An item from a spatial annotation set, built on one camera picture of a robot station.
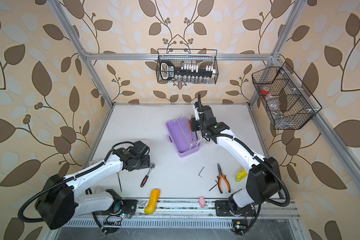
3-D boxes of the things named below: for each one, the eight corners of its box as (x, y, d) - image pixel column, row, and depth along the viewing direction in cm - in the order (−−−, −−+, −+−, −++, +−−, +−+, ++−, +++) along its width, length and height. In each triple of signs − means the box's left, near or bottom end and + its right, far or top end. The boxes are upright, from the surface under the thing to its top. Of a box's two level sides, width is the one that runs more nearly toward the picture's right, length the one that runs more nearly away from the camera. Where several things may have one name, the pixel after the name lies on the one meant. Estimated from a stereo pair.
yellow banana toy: (238, 184, 83) (241, 181, 79) (233, 178, 85) (235, 175, 81) (246, 176, 85) (249, 174, 82) (241, 171, 87) (243, 168, 84)
